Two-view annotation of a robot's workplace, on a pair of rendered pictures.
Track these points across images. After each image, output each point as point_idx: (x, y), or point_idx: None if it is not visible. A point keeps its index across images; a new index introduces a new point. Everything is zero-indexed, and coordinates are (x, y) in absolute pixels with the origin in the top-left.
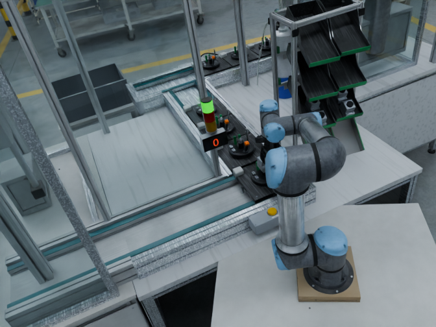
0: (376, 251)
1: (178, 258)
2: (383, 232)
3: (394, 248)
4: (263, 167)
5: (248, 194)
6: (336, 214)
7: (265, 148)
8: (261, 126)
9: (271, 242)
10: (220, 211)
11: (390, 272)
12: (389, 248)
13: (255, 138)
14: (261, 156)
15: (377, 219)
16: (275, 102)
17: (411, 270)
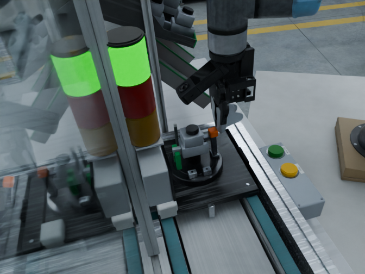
0: (328, 109)
1: None
2: (299, 99)
3: (323, 97)
4: (206, 142)
5: (232, 200)
6: (264, 126)
7: (232, 83)
8: (230, 31)
9: None
10: (257, 267)
11: (360, 106)
12: (322, 99)
13: (186, 95)
14: (228, 107)
15: (277, 98)
16: None
17: (354, 93)
